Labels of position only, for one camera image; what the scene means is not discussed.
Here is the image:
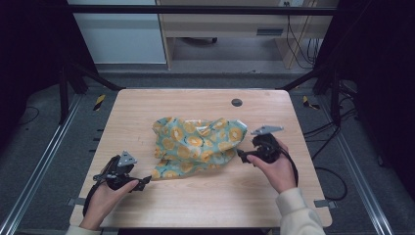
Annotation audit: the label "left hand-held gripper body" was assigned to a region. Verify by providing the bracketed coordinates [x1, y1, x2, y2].
[92, 150, 140, 192]

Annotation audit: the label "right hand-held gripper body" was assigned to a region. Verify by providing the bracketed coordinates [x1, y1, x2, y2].
[250, 124, 285, 165]

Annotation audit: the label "teal cloth with orange print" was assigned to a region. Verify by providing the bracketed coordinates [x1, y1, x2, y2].
[150, 116, 249, 180]

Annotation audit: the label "person's right hand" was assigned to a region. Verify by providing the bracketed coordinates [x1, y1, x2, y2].
[246, 138, 299, 195]

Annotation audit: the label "person's left hand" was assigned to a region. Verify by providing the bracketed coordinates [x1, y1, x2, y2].
[78, 178, 140, 231]

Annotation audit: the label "yellow black hazard tape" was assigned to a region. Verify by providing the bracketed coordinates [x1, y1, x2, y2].
[93, 93, 107, 113]
[300, 94, 321, 111]

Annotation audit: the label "black metal stand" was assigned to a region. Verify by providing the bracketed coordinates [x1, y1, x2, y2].
[58, 61, 126, 125]
[276, 64, 344, 128]

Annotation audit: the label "black curtain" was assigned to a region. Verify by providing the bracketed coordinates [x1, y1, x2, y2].
[0, 0, 99, 155]
[313, 0, 415, 197]

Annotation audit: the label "white cabinet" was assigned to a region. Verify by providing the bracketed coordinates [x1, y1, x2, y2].
[67, 0, 168, 65]

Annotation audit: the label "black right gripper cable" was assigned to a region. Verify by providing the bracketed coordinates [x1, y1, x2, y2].
[275, 138, 300, 188]

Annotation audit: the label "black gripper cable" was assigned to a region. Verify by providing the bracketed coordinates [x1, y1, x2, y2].
[81, 179, 106, 217]
[275, 138, 300, 188]

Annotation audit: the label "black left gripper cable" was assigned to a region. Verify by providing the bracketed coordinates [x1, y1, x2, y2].
[81, 179, 106, 217]

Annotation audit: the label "grey table bracket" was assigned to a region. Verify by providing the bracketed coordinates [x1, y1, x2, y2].
[66, 197, 88, 208]
[313, 198, 338, 211]

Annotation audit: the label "black floor cables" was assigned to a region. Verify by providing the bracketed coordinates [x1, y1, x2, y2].
[302, 81, 360, 162]

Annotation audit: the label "aluminium floor rail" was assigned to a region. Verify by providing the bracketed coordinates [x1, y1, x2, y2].
[316, 93, 394, 235]
[0, 93, 84, 235]

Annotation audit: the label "looped black floor cable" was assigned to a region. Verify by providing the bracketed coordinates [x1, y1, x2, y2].
[312, 165, 348, 202]

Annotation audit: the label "thin black floor cable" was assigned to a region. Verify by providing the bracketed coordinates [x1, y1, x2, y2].
[18, 105, 41, 127]

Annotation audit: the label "black hanging desk cables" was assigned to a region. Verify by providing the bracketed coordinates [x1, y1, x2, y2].
[283, 1, 324, 71]

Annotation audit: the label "grey desk drawer handle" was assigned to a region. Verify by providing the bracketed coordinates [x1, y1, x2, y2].
[255, 27, 285, 37]

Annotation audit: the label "black horizontal frame bar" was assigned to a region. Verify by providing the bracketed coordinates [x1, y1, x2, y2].
[67, 4, 338, 17]

